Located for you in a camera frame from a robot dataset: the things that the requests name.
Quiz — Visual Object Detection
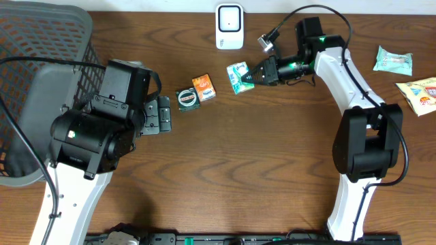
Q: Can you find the yellow wet wipes pack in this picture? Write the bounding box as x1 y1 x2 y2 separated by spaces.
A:
395 78 435 116

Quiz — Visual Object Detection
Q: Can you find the white barcode scanner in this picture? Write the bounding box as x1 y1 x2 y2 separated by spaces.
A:
215 3 244 50

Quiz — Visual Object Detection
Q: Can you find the grey plastic shopping basket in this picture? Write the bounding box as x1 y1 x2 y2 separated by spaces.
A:
1 1 104 187

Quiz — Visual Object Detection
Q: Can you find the orange small tissue pack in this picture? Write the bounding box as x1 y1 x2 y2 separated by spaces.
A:
192 74 216 102

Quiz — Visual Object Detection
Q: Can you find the dark green round-label box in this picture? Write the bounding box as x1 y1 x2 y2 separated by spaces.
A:
176 87 200 112

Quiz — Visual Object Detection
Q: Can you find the small teal tissue pack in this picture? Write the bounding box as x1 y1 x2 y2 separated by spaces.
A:
226 61 255 95

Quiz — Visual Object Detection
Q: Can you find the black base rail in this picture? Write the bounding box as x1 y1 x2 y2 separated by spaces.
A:
84 223 403 245

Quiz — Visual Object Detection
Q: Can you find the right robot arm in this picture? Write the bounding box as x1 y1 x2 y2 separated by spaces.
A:
241 32 406 242

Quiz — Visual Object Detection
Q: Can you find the teal wipes pouch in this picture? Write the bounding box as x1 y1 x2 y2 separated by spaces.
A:
373 46 413 76

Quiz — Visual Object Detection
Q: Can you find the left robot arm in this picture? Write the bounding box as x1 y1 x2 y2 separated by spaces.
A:
30 95 171 244

